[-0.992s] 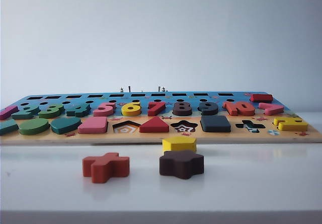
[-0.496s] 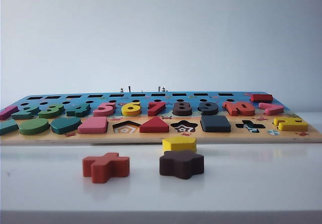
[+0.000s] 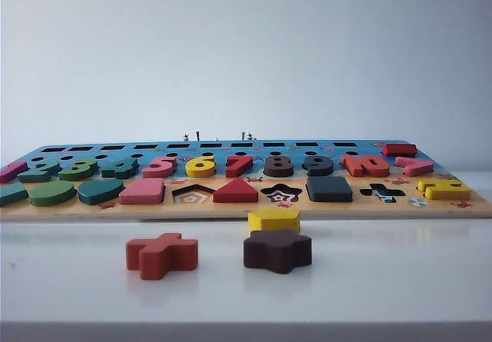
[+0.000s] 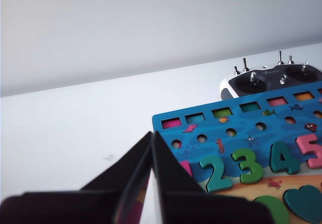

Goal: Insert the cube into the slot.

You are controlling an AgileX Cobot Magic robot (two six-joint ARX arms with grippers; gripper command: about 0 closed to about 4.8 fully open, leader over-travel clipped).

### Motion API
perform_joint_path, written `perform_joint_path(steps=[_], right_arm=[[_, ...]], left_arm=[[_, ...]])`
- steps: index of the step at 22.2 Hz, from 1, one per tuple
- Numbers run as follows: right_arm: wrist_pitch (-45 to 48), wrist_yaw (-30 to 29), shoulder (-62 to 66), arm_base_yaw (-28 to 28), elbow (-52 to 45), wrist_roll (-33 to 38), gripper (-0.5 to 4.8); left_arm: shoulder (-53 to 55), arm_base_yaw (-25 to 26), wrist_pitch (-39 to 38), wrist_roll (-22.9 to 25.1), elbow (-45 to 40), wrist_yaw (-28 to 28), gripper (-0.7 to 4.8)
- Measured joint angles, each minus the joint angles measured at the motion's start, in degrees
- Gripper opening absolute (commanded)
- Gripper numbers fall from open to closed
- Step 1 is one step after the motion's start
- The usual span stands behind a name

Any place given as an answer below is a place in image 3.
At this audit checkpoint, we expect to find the teal wooden number two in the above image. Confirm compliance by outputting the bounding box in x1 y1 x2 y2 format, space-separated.
17 159 62 184

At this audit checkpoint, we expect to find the red wooden number seven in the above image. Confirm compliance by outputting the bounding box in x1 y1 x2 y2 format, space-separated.
224 154 255 178

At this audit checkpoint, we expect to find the dark grey number nine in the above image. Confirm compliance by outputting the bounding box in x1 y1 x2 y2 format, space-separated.
302 154 334 178

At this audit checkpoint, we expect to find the wooden number puzzle board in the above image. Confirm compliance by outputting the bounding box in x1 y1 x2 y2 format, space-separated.
0 138 492 223

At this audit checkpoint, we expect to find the pink wooden number five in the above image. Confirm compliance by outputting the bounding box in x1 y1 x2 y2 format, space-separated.
141 154 178 179

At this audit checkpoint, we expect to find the yellow wooden number six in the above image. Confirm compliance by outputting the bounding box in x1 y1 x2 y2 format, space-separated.
184 154 217 178

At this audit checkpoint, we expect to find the orange wooden number ten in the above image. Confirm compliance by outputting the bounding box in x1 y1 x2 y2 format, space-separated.
340 153 391 178

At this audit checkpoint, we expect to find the remote controller with toggle switches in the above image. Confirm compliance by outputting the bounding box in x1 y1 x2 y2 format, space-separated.
181 129 258 142

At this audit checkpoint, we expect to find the red wooden triangle piece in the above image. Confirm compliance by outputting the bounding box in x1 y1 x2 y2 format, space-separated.
212 177 259 204

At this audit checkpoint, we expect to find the brown wooden number eight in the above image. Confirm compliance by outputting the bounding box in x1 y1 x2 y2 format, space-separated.
263 154 296 178

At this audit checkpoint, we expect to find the dark teal teardrop piece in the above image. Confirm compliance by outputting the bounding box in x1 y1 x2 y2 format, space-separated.
76 178 125 206

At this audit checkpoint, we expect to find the green wooden number three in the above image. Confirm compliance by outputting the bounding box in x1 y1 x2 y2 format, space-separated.
58 158 99 182

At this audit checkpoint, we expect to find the pink wooden rectangle piece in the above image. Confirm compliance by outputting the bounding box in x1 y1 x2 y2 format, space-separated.
118 178 166 205

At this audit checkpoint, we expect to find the dark grey square block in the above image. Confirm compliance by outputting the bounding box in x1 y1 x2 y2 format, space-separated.
306 175 354 204

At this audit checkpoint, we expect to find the yellow wooden symbol piece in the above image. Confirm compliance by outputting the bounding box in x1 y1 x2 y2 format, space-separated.
417 178 472 201

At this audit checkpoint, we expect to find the brown wooden star piece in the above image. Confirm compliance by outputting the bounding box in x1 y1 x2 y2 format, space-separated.
242 228 313 275

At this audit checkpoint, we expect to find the green wooden oval piece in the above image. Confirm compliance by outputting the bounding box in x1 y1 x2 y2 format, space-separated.
28 180 77 207

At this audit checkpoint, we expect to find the yellow wooden pentagon piece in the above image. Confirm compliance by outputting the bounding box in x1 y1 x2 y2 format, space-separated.
248 208 301 234

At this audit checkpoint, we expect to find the teal wooden shape piece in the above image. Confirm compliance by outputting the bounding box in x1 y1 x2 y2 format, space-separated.
0 182 28 208

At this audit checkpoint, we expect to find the dark green number four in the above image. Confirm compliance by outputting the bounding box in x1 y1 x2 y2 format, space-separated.
100 157 139 180

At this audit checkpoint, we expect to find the pink wooden number one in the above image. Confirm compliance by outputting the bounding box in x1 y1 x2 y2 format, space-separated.
0 161 28 184

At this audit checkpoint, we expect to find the orange wooden cross piece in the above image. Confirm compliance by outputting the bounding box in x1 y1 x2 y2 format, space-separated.
125 231 199 281

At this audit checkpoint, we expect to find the red wooden bar piece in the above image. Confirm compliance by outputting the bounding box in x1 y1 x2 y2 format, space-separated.
382 143 418 157

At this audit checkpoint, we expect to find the pink wooden symbol piece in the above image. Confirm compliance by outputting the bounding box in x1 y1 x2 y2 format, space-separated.
394 156 434 177

